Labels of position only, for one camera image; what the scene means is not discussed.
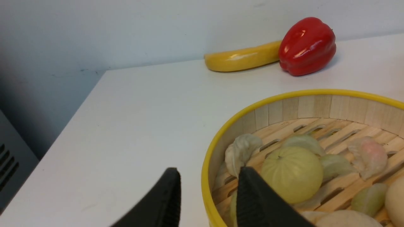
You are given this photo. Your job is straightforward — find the cream round bun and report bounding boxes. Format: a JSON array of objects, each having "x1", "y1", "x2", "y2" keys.
[{"x1": 385, "y1": 177, "x2": 404, "y2": 227}]

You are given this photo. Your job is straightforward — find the red bell pepper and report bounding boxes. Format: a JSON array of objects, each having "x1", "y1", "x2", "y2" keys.
[{"x1": 278, "y1": 17, "x2": 336, "y2": 77}]

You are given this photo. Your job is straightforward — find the pink shrimp dumpling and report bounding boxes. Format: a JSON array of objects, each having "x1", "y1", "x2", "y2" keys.
[{"x1": 348, "y1": 136, "x2": 388, "y2": 181}]

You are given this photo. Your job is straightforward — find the green dumpling behind bun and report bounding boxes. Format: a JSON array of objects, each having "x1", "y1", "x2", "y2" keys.
[{"x1": 281, "y1": 134, "x2": 326, "y2": 156}]

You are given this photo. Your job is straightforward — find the small green dumpling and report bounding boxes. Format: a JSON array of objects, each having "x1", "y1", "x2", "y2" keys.
[{"x1": 351, "y1": 183, "x2": 388, "y2": 217}]

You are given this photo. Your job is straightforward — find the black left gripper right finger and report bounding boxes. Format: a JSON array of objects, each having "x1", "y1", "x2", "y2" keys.
[{"x1": 236, "y1": 166, "x2": 314, "y2": 227}]

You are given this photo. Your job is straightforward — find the pale white dumpling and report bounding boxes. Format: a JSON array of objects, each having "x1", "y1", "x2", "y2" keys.
[{"x1": 224, "y1": 134, "x2": 263, "y2": 178}]

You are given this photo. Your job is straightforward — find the yellow rimmed bamboo steamer basket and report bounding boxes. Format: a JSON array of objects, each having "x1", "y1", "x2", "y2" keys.
[{"x1": 201, "y1": 89, "x2": 404, "y2": 227}]

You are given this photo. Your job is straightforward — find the yellow banana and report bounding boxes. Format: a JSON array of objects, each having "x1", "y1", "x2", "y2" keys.
[{"x1": 204, "y1": 40, "x2": 282, "y2": 72}]

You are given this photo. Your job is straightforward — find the round green bun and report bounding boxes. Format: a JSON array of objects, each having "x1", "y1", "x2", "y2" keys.
[{"x1": 261, "y1": 147, "x2": 323, "y2": 204}]

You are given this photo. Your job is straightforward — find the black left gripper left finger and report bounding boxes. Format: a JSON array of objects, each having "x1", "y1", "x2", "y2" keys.
[{"x1": 112, "y1": 167, "x2": 181, "y2": 227}]

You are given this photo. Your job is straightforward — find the light green dumpling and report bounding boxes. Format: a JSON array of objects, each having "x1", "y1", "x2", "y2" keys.
[{"x1": 319, "y1": 154, "x2": 357, "y2": 182}]

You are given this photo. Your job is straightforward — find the white round bun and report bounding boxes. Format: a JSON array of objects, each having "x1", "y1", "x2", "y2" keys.
[{"x1": 300, "y1": 210, "x2": 382, "y2": 227}]

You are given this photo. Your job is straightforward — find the grey vented cabinet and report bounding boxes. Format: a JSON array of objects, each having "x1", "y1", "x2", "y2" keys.
[{"x1": 0, "y1": 112, "x2": 39, "y2": 213}]

